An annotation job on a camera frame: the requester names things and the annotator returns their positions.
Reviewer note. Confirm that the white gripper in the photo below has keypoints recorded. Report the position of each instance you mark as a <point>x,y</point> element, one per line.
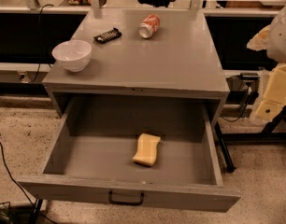
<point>281,36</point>

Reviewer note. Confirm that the yellow sponge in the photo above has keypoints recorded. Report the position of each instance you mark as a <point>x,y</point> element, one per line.
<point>146,153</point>

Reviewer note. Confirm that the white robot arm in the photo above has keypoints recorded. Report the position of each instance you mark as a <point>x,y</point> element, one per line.
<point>276,47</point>

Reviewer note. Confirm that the open grey drawer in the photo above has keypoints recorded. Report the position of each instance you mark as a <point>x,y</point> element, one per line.
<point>91,154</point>

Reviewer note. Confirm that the orange soda can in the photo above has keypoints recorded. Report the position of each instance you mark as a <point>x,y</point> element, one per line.
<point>149,26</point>

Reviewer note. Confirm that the grey cabinet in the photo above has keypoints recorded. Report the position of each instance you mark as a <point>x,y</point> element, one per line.
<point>179,60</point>

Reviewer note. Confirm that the black snack bar wrapper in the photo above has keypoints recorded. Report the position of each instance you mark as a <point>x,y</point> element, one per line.
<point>108,36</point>

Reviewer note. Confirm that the white bowl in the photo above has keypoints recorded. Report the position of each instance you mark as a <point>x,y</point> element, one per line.
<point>73,55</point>

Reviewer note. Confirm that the black table leg frame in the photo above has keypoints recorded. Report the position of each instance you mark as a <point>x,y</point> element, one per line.
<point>265,136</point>

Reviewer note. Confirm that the black drawer handle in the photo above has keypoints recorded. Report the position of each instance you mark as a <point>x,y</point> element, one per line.
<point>126,199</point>

